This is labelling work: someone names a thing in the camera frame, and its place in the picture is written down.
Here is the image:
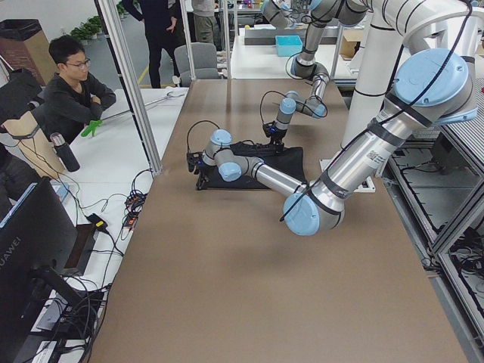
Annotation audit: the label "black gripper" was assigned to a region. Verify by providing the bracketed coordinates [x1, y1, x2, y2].
[262, 121, 287, 155]
[186, 151, 209, 191]

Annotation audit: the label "black printed t-shirt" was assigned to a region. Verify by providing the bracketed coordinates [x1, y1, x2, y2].
[203, 142, 308, 196]

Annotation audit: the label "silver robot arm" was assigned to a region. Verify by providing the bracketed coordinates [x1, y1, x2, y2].
[261, 1, 368, 119]
[187, 1, 483, 236]

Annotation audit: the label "red black power strip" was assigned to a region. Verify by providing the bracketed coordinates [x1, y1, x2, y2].
[123, 190, 147, 231]

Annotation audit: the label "metal reacher grabber tool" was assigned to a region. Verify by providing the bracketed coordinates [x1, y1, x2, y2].
[102, 88, 187, 121]

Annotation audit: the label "blue plastic bin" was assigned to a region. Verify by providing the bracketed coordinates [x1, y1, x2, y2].
[275, 35, 303, 57]

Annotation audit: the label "black power adapter yellow label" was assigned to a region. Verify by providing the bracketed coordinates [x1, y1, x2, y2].
[86, 213, 107, 233]

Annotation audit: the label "grey office chair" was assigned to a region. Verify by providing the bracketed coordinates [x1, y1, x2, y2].
[174, 42, 219, 87]

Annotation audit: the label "black thermos bottle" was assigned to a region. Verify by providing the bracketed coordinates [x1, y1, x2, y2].
[49, 132, 80, 172]

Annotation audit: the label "seated person with glasses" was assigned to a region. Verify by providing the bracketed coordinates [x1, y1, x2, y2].
[43, 36, 116, 143]

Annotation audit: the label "standing person dark trousers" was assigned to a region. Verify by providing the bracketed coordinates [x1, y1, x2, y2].
[122, 0, 181, 88]

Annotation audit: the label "black computer monitor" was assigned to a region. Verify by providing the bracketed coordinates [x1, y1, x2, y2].
[1, 177, 80, 362]

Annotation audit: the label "green handled grabber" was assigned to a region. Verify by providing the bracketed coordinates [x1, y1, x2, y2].
[80, 119, 103, 138]

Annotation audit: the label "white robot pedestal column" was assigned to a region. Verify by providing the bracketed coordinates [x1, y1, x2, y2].
[319, 0, 413, 192]

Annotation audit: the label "aluminium frame post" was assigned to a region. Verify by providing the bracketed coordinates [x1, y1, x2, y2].
[94, 0, 163, 175]

